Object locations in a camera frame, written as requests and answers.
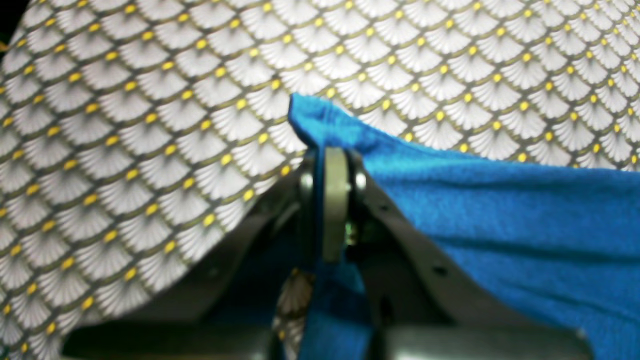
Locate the fan-patterned tablecloth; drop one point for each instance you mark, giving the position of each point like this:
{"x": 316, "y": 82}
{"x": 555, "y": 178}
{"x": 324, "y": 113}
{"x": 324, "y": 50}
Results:
{"x": 135, "y": 134}

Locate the blue long-sleeve T-shirt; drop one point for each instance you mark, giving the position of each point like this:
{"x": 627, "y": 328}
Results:
{"x": 560, "y": 244}

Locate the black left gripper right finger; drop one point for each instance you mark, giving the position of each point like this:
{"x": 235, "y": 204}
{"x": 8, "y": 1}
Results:
{"x": 422, "y": 305}

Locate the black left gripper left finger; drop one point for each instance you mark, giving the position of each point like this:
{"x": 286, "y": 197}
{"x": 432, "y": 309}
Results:
{"x": 221, "y": 309}

